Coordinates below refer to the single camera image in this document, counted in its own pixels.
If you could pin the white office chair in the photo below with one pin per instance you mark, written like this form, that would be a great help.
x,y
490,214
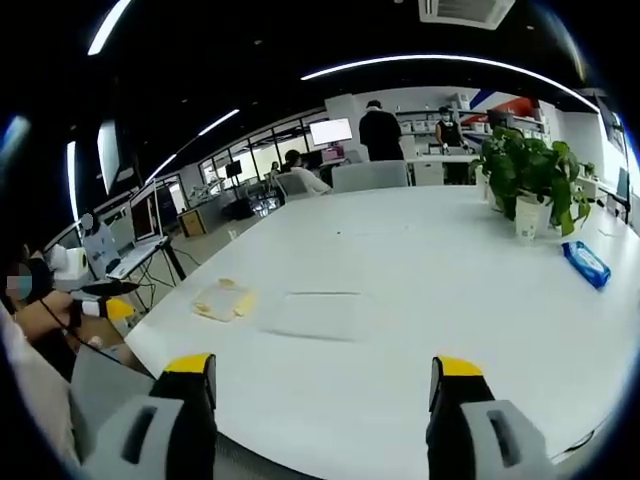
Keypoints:
x,y
287,186

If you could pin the long curved ceiling light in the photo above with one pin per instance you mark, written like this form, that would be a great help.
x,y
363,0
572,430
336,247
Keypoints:
x,y
450,61

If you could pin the large potted green plant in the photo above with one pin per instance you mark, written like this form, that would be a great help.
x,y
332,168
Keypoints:
x,y
540,170

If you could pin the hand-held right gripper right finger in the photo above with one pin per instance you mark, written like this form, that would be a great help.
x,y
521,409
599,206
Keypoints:
x,y
465,400

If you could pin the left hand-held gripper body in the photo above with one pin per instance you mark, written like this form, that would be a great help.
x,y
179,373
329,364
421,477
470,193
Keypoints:
x,y
67,262

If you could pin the person's white clothing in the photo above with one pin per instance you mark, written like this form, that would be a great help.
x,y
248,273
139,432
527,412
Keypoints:
x,y
30,390

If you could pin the grey chair back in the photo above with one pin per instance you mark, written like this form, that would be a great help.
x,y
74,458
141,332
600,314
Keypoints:
x,y
110,380

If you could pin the clear plastic sheet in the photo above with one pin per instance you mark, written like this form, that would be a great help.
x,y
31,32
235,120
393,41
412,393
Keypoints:
x,y
320,315

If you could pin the blue wet wipes pack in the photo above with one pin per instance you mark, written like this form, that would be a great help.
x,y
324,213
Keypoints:
x,y
587,262

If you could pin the white laptop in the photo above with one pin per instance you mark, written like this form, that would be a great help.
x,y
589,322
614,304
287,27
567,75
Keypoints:
x,y
135,257

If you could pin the dark screen on stand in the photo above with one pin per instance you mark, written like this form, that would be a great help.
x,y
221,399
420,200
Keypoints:
x,y
233,169

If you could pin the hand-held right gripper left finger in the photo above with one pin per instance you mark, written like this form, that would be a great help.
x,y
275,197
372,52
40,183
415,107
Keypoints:
x,y
170,400

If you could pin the ceiling air conditioner vent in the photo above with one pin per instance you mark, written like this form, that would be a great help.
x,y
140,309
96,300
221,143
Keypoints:
x,y
467,12

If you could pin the red-screen computer monitor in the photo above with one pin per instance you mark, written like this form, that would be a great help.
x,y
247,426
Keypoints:
x,y
146,215

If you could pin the white-screen computer monitor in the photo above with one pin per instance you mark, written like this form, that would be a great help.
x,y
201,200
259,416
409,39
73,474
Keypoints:
x,y
331,131

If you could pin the cardboard box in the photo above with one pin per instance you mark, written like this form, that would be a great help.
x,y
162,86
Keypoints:
x,y
191,221

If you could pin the grey office chair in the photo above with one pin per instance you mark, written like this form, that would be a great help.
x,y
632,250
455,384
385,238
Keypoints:
x,y
370,175

